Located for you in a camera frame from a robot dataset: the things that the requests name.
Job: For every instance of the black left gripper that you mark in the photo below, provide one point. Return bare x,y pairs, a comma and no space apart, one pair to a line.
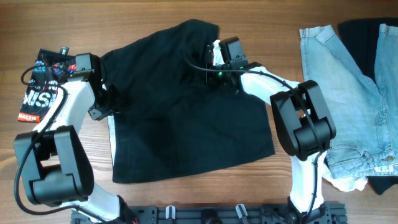
96,115

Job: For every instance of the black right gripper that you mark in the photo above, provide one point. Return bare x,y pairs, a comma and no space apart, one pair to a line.
210,79

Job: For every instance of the black t-shirt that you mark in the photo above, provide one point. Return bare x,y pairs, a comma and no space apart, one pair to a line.
170,122

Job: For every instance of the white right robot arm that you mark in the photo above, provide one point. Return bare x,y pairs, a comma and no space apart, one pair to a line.
303,124

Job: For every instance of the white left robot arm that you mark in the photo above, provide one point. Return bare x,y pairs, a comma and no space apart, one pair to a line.
54,172

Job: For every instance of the folded black printed jersey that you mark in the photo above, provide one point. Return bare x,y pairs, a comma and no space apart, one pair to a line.
37,90

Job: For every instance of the light blue denim jeans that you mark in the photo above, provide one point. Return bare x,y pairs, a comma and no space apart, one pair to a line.
364,110

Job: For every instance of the black garment in pile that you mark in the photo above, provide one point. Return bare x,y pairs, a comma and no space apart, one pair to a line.
360,37

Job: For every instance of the white garment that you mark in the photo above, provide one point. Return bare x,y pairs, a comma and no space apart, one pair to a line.
346,184

